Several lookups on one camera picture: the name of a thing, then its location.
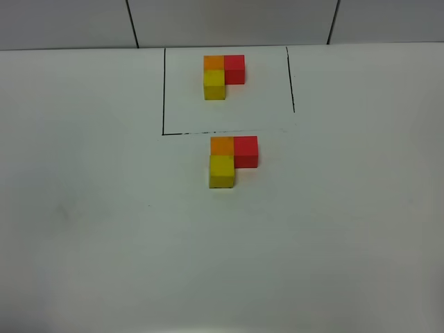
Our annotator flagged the template yellow cube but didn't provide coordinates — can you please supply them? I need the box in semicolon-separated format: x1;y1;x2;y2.
203;70;226;101

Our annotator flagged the template red cube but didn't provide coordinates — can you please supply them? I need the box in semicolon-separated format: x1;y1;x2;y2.
224;55;246;85

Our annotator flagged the template orange cube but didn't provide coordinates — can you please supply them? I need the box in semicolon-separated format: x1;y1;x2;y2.
203;55;225;71

